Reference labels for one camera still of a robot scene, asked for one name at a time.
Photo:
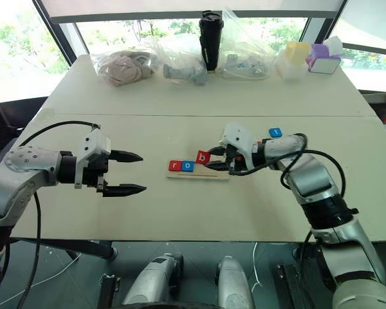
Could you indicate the plastic bag with plush toy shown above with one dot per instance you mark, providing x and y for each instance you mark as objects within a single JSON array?
[{"x": 122, "y": 69}]

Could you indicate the purple tissue box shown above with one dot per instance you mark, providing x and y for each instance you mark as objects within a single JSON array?
[{"x": 323, "y": 59}]

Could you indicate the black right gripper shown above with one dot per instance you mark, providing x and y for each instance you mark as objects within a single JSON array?
[{"x": 235, "y": 164}]

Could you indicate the plastic bag with white parts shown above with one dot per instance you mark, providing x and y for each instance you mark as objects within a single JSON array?
[{"x": 247, "y": 48}]

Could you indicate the plastic bag with grey tool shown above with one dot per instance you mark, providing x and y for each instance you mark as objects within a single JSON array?
[{"x": 183, "y": 58}]

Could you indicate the black metal floor bracket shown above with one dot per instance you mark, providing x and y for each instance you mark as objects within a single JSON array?
[
  {"x": 289, "y": 286},
  {"x": 111, "y": 289}
]

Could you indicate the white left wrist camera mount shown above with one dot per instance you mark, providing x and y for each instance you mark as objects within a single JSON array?
[{"x": 91, "y": 145}]

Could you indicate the yellow plastic cup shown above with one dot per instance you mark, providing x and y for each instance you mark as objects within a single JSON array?
[{"x": 297, "y": 51}]

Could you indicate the red letter b block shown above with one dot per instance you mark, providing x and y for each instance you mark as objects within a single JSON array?
[{"x": 203, "y": 157}]

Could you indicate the translucent white plastic container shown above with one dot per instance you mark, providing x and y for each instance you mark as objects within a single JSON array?
[{"x": 288, "y": 69}]

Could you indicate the black travel tumbler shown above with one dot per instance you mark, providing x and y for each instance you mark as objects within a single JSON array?
[{"x": 210, "y": 38}]

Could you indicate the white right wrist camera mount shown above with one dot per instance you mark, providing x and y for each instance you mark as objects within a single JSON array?
[{"x": 239, "y": 136}]

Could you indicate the blue letter t block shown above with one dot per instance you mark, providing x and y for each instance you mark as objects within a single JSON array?
[{"x": 275, "y": 132}]

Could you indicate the black office chair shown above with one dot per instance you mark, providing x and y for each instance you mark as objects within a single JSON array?
[{"x": 3, "y": 119}]

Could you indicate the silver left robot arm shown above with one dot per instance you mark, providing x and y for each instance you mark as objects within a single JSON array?
[{"x": 19, "y": 167}]

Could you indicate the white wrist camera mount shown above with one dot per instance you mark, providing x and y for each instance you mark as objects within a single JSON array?
[
  {"x": 239, "y": 136},
  {"x": 91, "y": 145}
]

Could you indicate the red letter r block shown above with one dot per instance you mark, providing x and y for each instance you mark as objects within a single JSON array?
[{"x": 175, "y": 165}]

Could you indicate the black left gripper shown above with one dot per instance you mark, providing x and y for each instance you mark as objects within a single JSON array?
[{"x": 95, "y": 175}]

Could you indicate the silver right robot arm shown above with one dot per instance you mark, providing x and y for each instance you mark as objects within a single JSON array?
[{"x": 308, "y": 174}]

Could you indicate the black table frame bar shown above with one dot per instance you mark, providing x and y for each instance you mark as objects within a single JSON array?
[{"x": 83, "y": 247}]

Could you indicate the silver rounded robot leg casing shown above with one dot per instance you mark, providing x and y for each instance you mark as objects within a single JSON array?
[
  {"x": 154, "y": 283},
  {"x": 233, "y": 283}
]

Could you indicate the wooden letter tray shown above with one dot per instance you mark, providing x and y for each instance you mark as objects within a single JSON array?
[{"x": 196, "y": 176}]

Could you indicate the blue letter o block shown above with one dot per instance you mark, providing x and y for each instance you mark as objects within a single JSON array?
[{"x": 187, "y": 165}]

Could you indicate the black window frame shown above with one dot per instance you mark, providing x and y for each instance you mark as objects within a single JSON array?
[{"x": 180, "y": 15}]

